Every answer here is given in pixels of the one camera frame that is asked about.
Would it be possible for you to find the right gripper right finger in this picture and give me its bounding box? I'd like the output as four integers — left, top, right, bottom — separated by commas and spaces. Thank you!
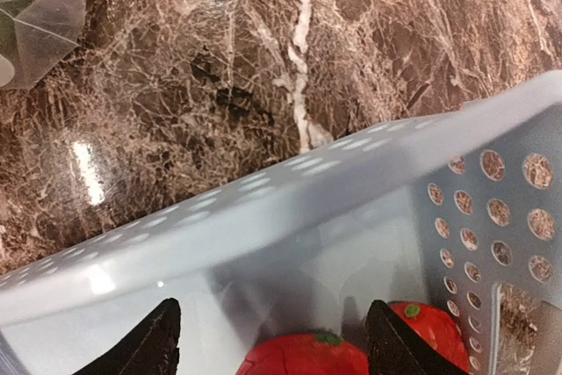
365, 299, 466, 375

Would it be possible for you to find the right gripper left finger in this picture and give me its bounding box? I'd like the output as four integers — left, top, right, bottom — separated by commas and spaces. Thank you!
76, 298, 181, 375

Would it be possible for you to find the red orange toy pepper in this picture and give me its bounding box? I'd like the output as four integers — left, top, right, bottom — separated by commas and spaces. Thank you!
390, 301, 470, 372

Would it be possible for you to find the light blue plastic basket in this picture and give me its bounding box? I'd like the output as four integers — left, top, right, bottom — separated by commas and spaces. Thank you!
1, 70, 561, 374

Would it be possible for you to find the clear dotted zip bag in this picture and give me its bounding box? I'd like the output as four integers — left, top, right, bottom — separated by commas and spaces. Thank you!
1, 0, 86, 90

